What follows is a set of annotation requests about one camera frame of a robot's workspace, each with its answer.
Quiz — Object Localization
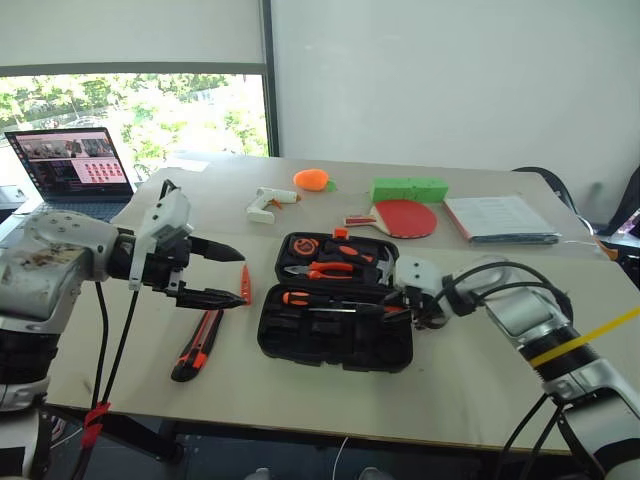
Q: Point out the orange toy carrot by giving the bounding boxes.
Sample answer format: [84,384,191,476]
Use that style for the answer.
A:
[292,168,339,193]

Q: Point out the long orange black screwdriver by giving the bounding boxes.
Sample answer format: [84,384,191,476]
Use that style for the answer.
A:
[281,290,387,315]

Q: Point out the black orange tape measure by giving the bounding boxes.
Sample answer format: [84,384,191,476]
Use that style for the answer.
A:
[291,237,322,259]

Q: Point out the green block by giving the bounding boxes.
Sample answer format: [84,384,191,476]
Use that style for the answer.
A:
[369,176,449,205]

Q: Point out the black office chair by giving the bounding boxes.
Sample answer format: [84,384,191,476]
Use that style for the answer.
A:
[511,165,602,237]

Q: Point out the dark window frame post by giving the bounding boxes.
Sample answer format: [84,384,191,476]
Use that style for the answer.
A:
[260,0,282,159]

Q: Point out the grey laptop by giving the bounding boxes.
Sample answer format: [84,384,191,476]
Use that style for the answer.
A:
[3,126,138,224]

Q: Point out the short orange black screwdriver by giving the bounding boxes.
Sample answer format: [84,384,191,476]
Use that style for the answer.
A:
[322,241,377,266]

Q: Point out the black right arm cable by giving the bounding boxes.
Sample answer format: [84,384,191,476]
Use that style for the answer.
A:
[432,260,601,480]

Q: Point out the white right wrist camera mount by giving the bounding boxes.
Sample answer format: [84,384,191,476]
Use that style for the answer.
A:
[394,255,444,292]

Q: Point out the orange handled pliers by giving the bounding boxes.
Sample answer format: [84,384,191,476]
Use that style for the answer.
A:
[284,260,357,282]

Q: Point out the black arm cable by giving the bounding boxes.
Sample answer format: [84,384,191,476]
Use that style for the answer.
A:
[74,288,141,480]
[69,280,109,480]
[432,260,601,480]

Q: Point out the thin white cable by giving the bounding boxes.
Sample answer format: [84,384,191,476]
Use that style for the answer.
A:
[336,434,352,480]

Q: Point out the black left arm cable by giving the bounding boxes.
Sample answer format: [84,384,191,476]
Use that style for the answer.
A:
[69,280,109,480]
[74,288,141,480]

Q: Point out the black table frame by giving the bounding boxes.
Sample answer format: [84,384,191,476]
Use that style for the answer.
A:
[43,403,187,464]

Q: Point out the black orange utility knife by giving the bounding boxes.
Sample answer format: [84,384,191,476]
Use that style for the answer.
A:
[170,308,226,384]

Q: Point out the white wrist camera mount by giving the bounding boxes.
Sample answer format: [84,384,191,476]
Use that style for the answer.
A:
[394,255,444,292]
[128,189,194,292]

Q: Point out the black plastic tool case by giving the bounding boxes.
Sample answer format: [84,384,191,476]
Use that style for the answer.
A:
[257,227,416,373]

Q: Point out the black bag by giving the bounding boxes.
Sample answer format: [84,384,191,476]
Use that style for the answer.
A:
[606,164,640,237]

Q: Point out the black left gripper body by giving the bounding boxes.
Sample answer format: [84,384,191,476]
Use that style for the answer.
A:
[141,233,195,307]

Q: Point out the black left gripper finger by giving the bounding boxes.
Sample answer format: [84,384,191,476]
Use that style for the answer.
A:
[189,235,247,264]
[175,285,249,311]

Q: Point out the white glue gun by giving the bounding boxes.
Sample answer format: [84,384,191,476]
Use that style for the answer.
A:
[245,186,303,225]

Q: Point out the small orange knife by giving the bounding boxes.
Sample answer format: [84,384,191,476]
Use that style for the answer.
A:
[239,264,253,308]

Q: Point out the red table tennis paddle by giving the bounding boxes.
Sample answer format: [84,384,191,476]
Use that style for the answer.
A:
[343,199,439,240]

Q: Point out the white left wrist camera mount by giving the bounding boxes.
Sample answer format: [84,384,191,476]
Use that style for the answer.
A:
[128,189,194,292]

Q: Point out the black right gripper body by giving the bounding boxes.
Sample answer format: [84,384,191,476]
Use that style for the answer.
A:
[398,284,446,331]

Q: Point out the white roller blind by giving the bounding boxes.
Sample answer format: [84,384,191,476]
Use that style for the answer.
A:
[0,0,267,77]

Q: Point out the yellow strip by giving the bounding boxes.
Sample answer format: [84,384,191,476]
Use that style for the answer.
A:
[529,306,640,369]

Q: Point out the steel claw hammer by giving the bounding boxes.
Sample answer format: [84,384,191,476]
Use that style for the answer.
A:
[371,246,399,289]

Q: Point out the red tape on cables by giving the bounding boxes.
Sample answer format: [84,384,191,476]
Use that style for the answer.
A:
[81,400,112,447]

